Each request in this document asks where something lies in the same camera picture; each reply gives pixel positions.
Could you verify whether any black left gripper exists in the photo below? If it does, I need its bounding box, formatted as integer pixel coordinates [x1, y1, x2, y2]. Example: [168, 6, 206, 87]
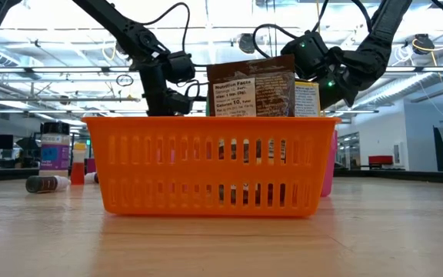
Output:
[140, 67, 195, 118]

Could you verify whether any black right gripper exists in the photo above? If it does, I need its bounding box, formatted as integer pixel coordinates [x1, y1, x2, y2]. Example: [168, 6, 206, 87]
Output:
[318, 75, 358, 112]

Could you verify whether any yellow Corn Pops cereal box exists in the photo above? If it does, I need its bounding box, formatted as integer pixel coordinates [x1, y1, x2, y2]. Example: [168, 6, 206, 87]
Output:
[294, 79, 321, 118]

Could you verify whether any brown food packet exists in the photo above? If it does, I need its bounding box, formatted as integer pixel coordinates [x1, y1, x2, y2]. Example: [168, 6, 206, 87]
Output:
[205, 53, 296, 118]

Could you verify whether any red dye bottle yellow cap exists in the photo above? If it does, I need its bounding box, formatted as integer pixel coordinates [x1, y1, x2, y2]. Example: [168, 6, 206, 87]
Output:
[70, 142, 88, 186]

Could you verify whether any spice jar purple label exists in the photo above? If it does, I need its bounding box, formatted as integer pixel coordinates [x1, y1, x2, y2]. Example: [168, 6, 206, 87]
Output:
[38, 122, 72, 179]

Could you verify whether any pink plastic tray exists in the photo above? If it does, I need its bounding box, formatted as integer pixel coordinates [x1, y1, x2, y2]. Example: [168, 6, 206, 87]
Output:
[320, 129, 338, 198]

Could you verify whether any red bench seat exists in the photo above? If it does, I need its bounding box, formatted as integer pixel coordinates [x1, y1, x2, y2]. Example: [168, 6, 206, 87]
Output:
[368, 155, 395, 167]

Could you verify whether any orange plastic basket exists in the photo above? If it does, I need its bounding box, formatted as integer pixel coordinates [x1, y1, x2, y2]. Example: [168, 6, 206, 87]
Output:
[82, 116, 341, 218]

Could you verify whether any small dye bottle white cap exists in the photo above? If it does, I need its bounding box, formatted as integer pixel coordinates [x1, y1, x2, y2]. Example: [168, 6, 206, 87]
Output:
[25, 175, 72, 195]

